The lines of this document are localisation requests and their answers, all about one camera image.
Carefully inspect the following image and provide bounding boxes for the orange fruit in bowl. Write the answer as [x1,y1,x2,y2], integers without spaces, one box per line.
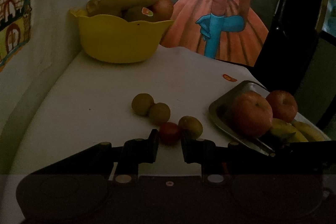
[151,0,174,21]

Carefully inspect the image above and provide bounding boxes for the brown kiwi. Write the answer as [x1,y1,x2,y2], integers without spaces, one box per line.
[149,102,171,126]
[131,93,155,116]
[178,116,203,139]

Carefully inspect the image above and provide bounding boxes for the small orange sticker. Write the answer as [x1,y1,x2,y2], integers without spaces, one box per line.
[222,74,237,83]

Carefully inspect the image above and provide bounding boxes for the metal tray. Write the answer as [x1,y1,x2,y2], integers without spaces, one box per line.
[209,81,329,154]

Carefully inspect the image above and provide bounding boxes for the painting of orange skirt woman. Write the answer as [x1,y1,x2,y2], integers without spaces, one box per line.
[161,0,268,67]

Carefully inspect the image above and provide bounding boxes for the yellow plastic fruit bowl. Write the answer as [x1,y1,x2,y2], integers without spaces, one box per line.
[69,9,174,64]

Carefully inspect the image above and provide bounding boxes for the small red apple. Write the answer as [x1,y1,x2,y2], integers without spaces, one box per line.
[159,122,180,145]

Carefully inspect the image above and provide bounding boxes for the large red apple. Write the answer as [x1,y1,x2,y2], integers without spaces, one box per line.
[231,91,273,138]

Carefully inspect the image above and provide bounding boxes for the dark fruit with sticker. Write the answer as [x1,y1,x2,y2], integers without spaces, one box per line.
[123,6,158,22]

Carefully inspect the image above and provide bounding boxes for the yellow banana in bowl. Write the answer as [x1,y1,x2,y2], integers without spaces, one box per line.
[86,0,158,16]

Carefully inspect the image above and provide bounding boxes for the children's house drawings poster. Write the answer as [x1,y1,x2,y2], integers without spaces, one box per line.
[0,0,32,69]

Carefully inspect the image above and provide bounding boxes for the yellow banana on tray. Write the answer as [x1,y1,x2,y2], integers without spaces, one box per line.
[270,118,308,142]

